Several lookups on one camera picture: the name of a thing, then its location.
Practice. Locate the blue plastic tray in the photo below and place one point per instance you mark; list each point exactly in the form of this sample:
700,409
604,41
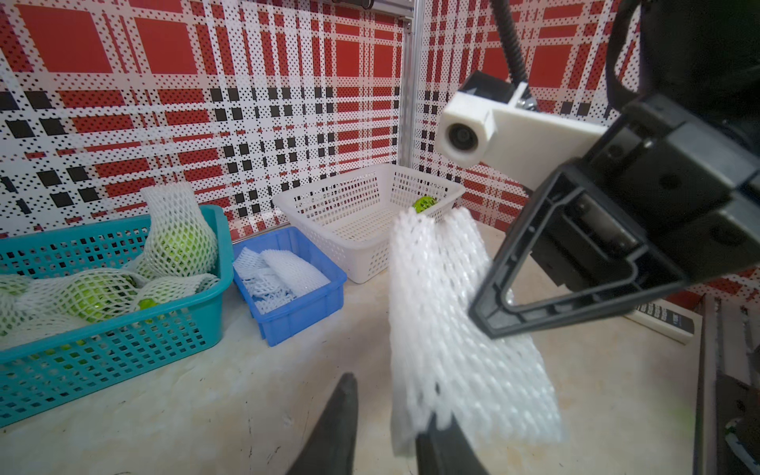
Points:
293,318

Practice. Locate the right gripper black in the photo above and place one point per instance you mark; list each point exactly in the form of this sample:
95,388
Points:
663,200

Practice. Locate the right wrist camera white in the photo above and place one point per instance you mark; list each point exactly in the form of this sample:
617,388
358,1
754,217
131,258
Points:
488,121

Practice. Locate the stack of white foam nets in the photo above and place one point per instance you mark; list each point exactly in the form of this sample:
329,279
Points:
275,278

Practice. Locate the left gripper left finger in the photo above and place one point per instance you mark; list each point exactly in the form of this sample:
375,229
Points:
331,446

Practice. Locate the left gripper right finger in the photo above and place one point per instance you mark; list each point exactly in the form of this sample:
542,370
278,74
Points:
446,451

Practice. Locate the sleeved custard apple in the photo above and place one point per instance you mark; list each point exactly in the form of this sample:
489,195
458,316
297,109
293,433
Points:
163,290
34,309

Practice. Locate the white remote control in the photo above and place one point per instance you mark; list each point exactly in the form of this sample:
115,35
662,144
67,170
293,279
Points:
667,319

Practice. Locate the white plastic basket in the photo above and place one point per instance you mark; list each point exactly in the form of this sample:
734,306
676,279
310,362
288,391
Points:
349,216

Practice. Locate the green custard apple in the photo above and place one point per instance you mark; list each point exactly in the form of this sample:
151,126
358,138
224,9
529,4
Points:
181,248
424,203

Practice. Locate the teal plastic basket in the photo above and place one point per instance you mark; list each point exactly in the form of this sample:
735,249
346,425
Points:
53,371

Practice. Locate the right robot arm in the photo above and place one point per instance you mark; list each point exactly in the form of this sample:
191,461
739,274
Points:
702,55

